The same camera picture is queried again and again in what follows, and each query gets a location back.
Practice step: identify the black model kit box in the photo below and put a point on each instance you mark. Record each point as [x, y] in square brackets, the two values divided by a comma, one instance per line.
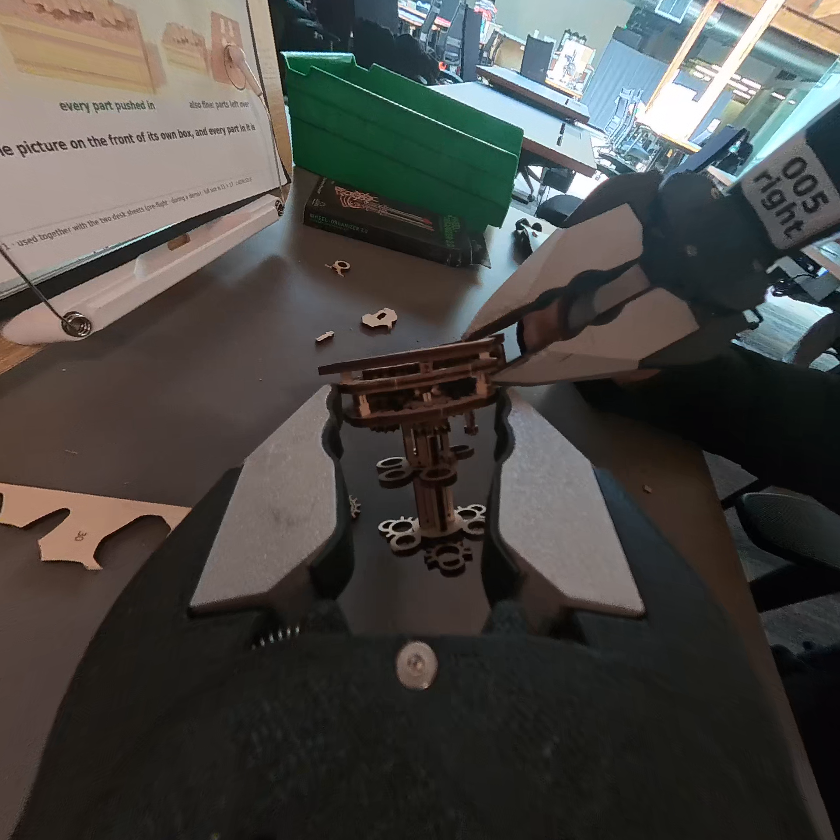
[394, 223]

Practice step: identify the printed instruction sheet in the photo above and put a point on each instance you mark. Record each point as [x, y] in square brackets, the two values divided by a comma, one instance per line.
[131, 131]

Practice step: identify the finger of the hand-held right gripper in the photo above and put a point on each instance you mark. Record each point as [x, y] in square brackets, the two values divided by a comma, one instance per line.
[577, 249]
[610, 341]

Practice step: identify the white sheet stand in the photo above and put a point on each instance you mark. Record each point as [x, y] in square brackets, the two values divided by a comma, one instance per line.
[131, 282]

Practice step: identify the dark background table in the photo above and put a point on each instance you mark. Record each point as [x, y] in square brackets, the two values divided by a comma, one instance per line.
[525, 118]

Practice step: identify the jagged plywood offcut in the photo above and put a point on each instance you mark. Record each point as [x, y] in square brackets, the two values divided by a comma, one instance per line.
[131, 508]

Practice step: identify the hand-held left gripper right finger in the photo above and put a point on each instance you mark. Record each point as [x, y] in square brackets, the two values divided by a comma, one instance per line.
[564, 525]

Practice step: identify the wooden mechanical model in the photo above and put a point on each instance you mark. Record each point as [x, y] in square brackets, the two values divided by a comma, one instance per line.
[420, 387]

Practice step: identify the small wooden gear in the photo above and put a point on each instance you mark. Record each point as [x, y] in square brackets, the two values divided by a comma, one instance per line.
[355, 506]

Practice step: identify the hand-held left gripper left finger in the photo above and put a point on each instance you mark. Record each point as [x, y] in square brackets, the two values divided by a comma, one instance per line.
[275, 525]

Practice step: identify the green plastic bin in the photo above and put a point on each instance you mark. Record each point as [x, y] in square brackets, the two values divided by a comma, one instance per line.
[407, 131]

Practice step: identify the black office chair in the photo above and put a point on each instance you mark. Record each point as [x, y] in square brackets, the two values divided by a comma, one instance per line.
[794, 531]

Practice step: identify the small keyhole wooden piece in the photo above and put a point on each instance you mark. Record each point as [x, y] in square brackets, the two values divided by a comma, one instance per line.
[379, 319]

